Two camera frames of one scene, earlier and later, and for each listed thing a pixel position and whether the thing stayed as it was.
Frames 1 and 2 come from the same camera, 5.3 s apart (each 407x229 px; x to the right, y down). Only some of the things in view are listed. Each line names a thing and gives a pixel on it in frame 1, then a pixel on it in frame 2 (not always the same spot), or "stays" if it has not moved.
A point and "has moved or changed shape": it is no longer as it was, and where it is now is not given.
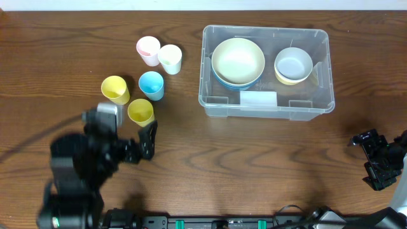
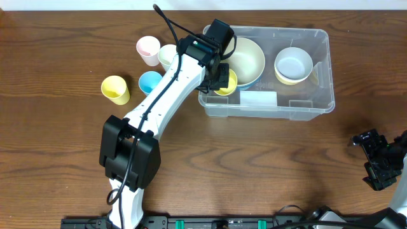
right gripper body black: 376,159 stays
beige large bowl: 238,61 stays
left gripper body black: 135,149 → 220,80
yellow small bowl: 288,83 stays
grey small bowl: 294,63 stays
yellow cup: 140,111 has moved or changed shape
